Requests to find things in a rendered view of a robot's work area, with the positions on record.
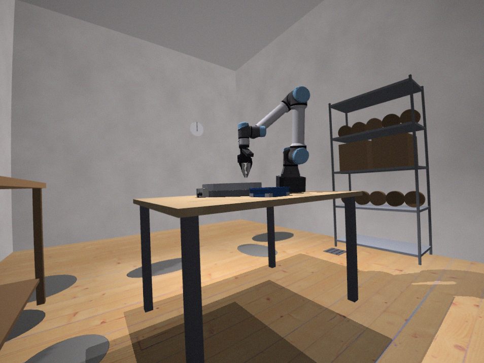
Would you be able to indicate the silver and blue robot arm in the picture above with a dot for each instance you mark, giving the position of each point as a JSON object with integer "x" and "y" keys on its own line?
{"x": 295, "y": 154}

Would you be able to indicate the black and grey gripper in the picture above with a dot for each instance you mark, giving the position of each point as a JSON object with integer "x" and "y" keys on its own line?
{"x": 242, "y": 158}

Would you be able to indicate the blue open-top crate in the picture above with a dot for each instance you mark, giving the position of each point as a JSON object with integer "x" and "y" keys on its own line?
{"x": 269, "y": 192}

